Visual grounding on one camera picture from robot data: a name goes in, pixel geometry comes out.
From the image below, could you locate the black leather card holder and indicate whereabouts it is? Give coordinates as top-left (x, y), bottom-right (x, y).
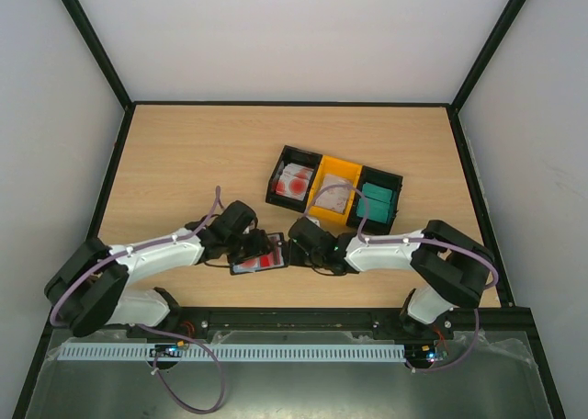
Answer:
top-left (228, 231), bottom-right (288, 275)

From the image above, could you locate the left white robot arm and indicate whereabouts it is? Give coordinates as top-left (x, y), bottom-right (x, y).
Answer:
top-left (44, 201), bottom-right (274, 337)

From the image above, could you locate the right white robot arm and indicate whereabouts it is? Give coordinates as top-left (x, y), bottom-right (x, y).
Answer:
top-left (288, 217), bottom-right (499, 338)

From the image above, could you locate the dark red card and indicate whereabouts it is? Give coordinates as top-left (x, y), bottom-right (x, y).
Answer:
top-left (259, 241), bottom-right (286, 270)

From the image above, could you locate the white patterned card stack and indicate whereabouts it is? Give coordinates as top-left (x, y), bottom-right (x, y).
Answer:
top-left (315, 174), bottom-right (352, 214)

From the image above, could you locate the black bin with red cards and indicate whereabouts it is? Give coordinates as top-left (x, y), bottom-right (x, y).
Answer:
top-left (266, 145), bottom-right (322, 212)

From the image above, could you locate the red dotted card stack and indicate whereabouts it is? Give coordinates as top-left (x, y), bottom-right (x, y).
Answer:
top-left (275, 164), bottom-right (313, 201)

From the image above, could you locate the teal card stack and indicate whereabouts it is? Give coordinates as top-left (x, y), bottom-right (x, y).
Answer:
top-left (356, 183), bottom-right (397, 224)

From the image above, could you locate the black bin with teal cards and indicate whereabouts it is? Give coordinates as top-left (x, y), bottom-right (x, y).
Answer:
top-left (345, 165), bottom-right (403, 235)

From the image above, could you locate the yellow bin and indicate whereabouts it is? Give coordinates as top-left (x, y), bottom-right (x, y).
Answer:
top-left (304, 155), bottom-right (362, 226)

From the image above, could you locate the black aluminium frame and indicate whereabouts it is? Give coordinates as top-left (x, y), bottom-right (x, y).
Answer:
top-left (12, 0), bottom-right (565, 418)

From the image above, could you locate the light blue cable duct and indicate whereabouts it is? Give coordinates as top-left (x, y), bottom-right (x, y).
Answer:
top-left (56, 343), bottom-right (405, 363)

